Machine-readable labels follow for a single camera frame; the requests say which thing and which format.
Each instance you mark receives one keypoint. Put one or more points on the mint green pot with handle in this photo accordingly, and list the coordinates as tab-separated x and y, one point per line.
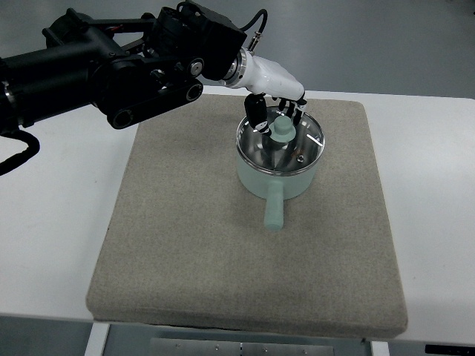
274	186

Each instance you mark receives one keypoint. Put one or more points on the beige fabric mat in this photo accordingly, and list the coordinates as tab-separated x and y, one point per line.
186	244

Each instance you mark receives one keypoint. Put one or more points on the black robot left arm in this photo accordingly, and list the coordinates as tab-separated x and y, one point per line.
130	69

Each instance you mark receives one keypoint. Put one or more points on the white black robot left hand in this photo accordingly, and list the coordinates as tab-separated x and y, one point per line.
263	77

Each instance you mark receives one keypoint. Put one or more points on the metal bracket under table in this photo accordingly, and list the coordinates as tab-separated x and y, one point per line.
175	347

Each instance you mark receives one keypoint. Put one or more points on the glass lid with green knob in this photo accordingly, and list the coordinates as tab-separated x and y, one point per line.
289	150

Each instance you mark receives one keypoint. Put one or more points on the white table frame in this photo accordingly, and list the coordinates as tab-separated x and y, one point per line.
97	339

